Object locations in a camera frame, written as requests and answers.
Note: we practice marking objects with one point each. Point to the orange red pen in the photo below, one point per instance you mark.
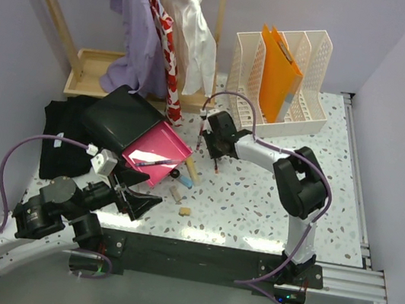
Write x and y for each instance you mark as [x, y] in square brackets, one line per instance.
[216, 166]

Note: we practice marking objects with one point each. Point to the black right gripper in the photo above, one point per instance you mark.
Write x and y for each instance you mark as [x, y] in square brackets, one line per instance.
[214, 154]

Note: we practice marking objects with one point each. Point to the yellow highlighter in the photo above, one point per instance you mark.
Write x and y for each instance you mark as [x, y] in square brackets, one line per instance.
[192, 170]

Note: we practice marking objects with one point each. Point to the purple hanging shirt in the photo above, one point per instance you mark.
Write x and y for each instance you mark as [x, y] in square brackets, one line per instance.
[142, 67]

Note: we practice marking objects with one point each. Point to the red poppy print garment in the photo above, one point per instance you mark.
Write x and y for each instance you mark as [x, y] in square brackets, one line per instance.
[165, 26]

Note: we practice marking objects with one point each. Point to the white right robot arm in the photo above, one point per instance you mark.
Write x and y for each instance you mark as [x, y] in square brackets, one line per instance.
[304, 191]

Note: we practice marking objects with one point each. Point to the dark red pen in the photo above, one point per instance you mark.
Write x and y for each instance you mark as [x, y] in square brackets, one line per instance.
[200, 136]

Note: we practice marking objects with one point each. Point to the beige worn eraser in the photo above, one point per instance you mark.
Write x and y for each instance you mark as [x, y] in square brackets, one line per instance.
[175, 194]

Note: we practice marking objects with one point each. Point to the pink top drawer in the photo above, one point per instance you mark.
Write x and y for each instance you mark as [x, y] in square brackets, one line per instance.
[160, 142]

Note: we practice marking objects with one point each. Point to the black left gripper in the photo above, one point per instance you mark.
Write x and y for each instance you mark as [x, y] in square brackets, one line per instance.
[123, 193]

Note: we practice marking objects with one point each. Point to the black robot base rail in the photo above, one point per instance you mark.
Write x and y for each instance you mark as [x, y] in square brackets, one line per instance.
[207, 263]

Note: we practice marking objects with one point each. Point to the blue pen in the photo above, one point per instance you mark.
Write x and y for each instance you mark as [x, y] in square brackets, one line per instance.
[158, 162]

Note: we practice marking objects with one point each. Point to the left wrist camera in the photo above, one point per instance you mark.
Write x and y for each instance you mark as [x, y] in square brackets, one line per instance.
[104, 163]

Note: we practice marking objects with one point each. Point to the orange clip folder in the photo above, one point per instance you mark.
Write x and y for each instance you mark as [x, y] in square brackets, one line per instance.
[281, 77]

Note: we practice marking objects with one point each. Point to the white hanging garment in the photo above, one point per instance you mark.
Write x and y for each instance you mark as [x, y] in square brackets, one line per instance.
[194, 45]

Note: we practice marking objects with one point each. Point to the clear lead case blue cap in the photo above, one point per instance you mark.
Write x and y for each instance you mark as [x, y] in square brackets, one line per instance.
[187, 182]

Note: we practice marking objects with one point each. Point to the aluminium frame rail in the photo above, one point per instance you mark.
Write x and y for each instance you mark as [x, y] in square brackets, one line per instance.
[366, 284]

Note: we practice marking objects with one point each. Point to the small tan eraser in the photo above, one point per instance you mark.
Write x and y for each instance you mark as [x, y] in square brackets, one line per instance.
[184, 211]

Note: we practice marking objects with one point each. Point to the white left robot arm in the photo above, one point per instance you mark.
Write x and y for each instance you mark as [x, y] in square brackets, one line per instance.
[63, 216]

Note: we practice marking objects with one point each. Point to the cream plastic file organizer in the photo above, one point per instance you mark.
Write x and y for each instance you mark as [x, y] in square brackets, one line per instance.
[311, 50]

